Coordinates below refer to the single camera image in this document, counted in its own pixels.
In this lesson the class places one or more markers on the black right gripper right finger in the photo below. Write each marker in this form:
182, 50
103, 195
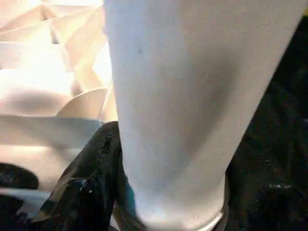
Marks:
269, 192

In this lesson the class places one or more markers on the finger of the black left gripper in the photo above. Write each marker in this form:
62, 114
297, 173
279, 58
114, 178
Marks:
17, 175

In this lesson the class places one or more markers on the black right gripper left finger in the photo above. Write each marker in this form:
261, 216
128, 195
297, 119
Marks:
86, 192

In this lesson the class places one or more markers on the white plastic table top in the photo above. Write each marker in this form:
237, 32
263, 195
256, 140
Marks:
48, 86

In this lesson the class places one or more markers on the white plastic table leg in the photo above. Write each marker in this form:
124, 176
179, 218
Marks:
192, 96

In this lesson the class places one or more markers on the black mat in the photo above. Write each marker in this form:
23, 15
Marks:
284, 96

